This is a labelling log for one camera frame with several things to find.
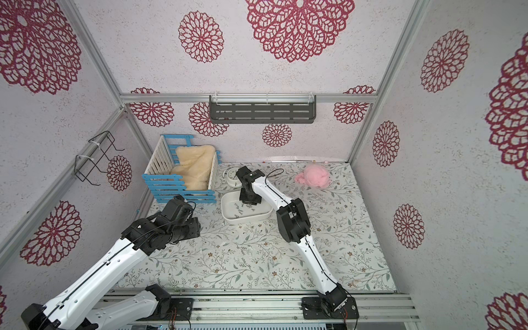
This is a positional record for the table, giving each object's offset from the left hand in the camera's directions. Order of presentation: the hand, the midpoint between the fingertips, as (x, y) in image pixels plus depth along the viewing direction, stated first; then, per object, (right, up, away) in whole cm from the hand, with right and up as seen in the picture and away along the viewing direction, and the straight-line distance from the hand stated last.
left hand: (193, 228), depth 76 cm
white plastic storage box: (+11, +3, +25) cm, 27 cm away
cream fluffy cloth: (-10, +26, +32) cm, 43 cm away
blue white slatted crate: (-25, +14, +33) cm, 43 cm away
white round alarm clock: (+8, +21, +34) cm, 41 cm away
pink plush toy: (+52, +21, +29) cm, 63 cm away
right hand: (+20, +8, +27) cm, 34 cm away
